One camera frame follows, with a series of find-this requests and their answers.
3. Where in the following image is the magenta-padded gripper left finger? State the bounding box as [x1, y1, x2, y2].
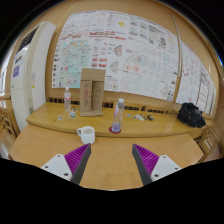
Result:
[40, 143, 92, 186]

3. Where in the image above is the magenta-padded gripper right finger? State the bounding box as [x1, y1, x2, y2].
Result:
[131, 143, 183, 186]

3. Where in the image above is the clear white-capped water bottle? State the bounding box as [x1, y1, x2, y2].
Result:
[111, 97, 126, 133]

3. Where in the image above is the small red-labelled water bottle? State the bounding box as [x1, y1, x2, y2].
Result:
[63, 86, 72, 112]

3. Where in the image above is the white mug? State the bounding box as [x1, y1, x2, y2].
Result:
[76, 125, 97, 145]

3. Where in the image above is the wooden chair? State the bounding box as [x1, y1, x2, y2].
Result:
[0, 105, 22, 138]
[198, 124, 224, 162]

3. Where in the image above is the black bag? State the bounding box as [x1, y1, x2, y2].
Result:
[176, 101, 207, 129]

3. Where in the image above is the row of wooden chairs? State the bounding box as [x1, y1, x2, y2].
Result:
[46, 95, 183, 114]

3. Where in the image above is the brown cardboard box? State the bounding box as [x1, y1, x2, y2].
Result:
[79, 67, 107, 118]

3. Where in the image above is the white standing air conditioner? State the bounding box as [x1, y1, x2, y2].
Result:
[9, 21, 57, 133]

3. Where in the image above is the wall poster with diagrams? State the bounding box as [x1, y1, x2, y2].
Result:
[175, 41, 218, 116]

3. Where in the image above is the large wall poster with map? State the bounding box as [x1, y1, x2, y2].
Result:
[51, 9, 180, 103]

